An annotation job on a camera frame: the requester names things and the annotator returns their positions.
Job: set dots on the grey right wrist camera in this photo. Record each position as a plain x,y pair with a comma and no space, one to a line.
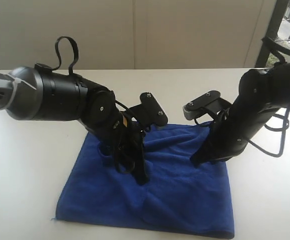
210,103

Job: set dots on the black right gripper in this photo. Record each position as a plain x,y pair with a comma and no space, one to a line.
231,138

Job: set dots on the white zip tie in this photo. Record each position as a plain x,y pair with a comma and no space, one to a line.
16,83

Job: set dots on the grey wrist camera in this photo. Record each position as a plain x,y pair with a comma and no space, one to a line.
149,112
210,103

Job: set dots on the blue microfibre towel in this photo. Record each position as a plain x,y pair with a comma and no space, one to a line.
178,198

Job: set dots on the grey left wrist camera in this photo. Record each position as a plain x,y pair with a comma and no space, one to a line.
149,112

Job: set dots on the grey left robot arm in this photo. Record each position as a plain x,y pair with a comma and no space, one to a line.
28,94

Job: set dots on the dark window frame post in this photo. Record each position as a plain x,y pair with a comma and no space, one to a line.
272,30

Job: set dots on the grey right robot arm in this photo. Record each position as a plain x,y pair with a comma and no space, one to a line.
261,93

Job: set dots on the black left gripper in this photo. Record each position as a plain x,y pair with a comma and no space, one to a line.
121,137

